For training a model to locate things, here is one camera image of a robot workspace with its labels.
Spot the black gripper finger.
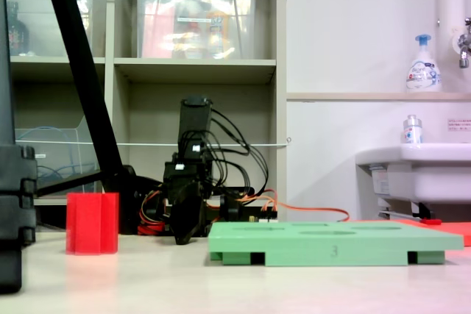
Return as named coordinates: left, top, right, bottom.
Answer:
left=170, top=199, right=191, bottom=246
left=183, top=182, right=208, bottom=240

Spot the red cross columnar block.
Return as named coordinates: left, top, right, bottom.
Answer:
left=65, top=191, right=120, bottom=256

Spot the orange red flat block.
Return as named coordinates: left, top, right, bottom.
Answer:
left=349, top=217, right=471, bottom=248

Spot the small circuit board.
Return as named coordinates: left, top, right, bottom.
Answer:
left=247, top=213, right=280, bottom=224

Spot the beige shelf unit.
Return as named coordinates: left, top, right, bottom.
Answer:
left=3, top=0, right=288, bottom=233

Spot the thin black tripod brace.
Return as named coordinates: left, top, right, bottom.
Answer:
left=35, top=168, right=105, bottom=198

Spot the green shape sorting board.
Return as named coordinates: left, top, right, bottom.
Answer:
left=208, top=221, right=465, bottom=268

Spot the large clear storage bin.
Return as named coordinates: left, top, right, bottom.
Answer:
left=135, top=0, right=258, bottom=60

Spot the orange label spray bottle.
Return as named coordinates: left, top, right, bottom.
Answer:
left=205, top=0, right=232, bottom=58

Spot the black tripod leg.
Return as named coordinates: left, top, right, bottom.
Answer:
left=38, top=0, right=163, bottom=236

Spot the notched black stack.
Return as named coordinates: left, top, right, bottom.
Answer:
left=0, top=143, right=38, bottom=295

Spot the clear bin with dark bottle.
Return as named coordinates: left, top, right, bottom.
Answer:
left=5, top=0, right=97, bottom=58

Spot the dark round bottle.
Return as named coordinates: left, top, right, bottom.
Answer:
left=6, top=1, right=30, bottom=57

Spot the white sink basin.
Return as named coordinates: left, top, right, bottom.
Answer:
left=354, top=141, right=471, bottom=220

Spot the small silver capped bottle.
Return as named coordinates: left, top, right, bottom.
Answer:
left=400, top=114, right=424, bottom=145

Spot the white blue pump soap bottle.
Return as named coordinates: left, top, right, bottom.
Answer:
left=406, top=33, right=443, bottom=93

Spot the metal faucet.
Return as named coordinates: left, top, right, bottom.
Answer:
left=451, top=16, right=471, bottom=70

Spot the red wire bundle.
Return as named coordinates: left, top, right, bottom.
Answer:
left=137, top=189, right=174, bottom=236

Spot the orange cable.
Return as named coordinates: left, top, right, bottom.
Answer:
left=205, top=188, right=351, bottom=224

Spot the clear bin with blue cables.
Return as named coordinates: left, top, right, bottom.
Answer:
left=14, top=115, right=103, bottom=199

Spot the dark grey upright post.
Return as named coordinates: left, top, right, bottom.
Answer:
left=0, top=0, right=18, bottom=146

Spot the pink wall label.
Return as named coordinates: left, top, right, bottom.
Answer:
left=446, top=118, right=471, bottom=132

